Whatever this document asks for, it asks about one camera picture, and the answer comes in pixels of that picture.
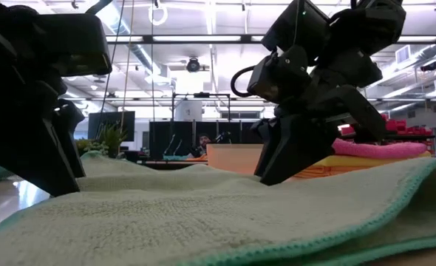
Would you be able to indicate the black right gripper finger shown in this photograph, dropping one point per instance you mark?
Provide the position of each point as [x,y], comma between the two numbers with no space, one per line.
[295,151]
[358,111]

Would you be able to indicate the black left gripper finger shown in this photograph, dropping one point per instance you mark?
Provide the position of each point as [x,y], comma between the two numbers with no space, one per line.
[72,125]
[26,147]

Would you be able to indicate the pink microfiber towel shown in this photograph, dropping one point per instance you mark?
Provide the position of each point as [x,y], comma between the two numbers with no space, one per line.
[380,149]

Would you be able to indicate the yellow microfiber towel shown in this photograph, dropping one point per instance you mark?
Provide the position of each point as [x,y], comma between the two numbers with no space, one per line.
[351,161]

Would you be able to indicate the light green microfiber towel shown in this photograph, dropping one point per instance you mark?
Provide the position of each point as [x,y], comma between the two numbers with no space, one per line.
[203,214]

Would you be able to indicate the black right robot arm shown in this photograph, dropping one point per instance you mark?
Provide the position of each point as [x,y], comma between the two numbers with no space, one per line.
[369,22]

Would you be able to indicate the small potted succulent plant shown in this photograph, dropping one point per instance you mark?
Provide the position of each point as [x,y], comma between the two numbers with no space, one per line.
[107,138]

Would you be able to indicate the black display panel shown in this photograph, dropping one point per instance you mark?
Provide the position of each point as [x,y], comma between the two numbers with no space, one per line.
[111,120]

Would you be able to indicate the shelf with red bins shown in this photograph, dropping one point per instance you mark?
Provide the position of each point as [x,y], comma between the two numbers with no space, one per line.
[406,129]

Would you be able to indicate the person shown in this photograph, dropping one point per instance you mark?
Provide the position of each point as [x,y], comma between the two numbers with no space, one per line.
[203,144]

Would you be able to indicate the black room partition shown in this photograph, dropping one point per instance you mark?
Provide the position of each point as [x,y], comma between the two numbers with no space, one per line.
[181,134]

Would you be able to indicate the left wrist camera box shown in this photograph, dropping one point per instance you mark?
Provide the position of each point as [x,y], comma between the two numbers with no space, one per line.
[74,44]

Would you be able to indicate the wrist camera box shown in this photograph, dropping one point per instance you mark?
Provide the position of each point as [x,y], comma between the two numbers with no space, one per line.
[277,77]
[74,44]

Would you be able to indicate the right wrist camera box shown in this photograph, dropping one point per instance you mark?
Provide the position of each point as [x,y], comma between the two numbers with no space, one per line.
[277,77]

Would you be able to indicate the black ceiling camera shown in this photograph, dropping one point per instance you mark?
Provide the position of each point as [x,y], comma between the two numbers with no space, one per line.
[193,64]
[428,66]

